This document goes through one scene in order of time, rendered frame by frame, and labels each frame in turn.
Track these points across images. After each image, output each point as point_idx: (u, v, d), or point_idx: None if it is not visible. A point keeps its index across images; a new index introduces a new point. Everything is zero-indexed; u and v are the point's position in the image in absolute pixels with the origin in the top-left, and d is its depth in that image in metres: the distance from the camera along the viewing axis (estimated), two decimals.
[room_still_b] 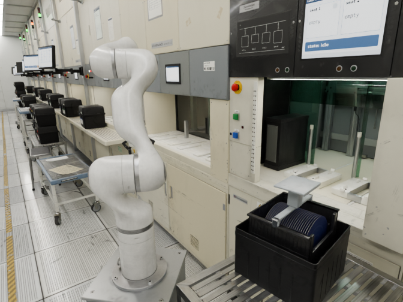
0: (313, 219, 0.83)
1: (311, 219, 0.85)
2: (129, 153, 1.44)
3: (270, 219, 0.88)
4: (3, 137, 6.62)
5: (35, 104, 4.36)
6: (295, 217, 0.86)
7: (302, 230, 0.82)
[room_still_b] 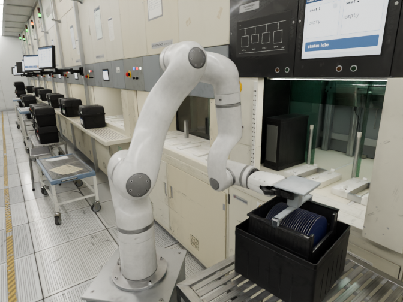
0: (314, 219, 0.83)
1: (311, 219, 0.85)
2: None
3: (270, 219, 0.88)
4: (3, 137, 6.62)
5: (35, 104, 4.36)
6: (295, 217, 0.85)
7: (302, 230, 0.81)
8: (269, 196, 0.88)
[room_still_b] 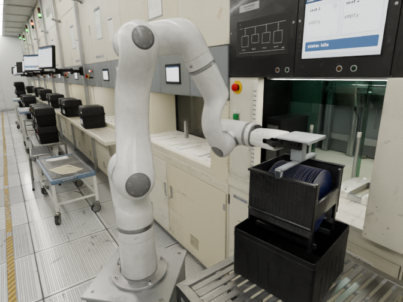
0: (318, 171, 0.79)
1: (315, 172, 0.81)
2: None
3: None
4: (3, 137, 6.62)
5: (35, 104, 4.36)
6: (298, 171, 0.81)
7: (306, 182, 0.77)
8: (273, 149, 0.84)
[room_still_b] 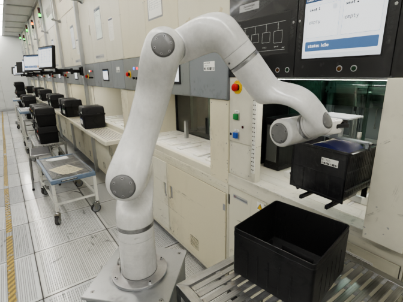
0: None
1: None
2: None
3: None
4: (3, 137, 6.62)
5: (35, 104, 4.36)
6: (345, 143, 0.99)
7: (358, 147, 0.99)
8: (341, 131, 0.91)
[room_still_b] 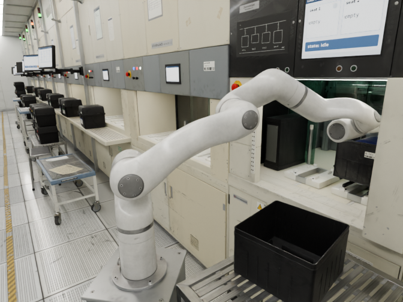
0: None
1: None
2: None
3: None
4: (3, 137, 6.62)
5: (35, 104, 4.36)
6: None
7: None
8: None
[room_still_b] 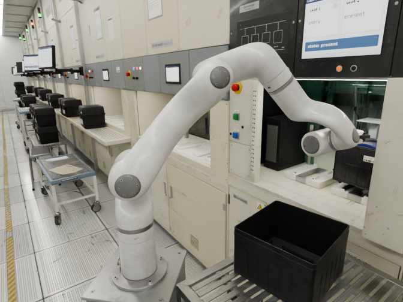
0: None
1: None
2: None
3: None
4: (3, 137, 6.62)
5: (35, 104, 4.36)
6: None
7: None
8: (362, 141, 1.02)
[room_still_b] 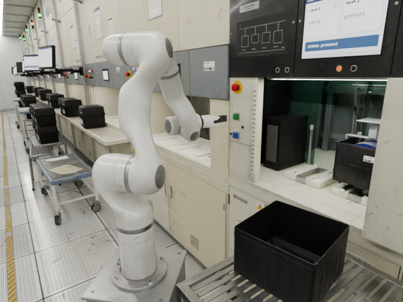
0: None
1: None
2: None
3: None
4: (3, 137, 6.62)
5: (35, 104, 4.36)
6: None
7: None
8: (219, 125, 1.32)
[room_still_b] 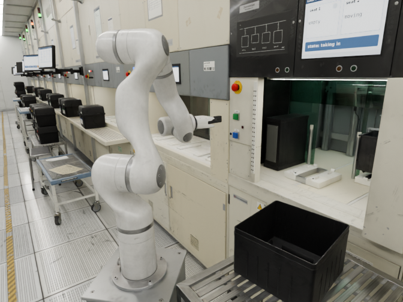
0: None
1: None
2: None
3: None
4: (3, 137, 6.62)
5: (35, 104, 4.36)
6: None
7: None
8: (214, 126, 1.30)
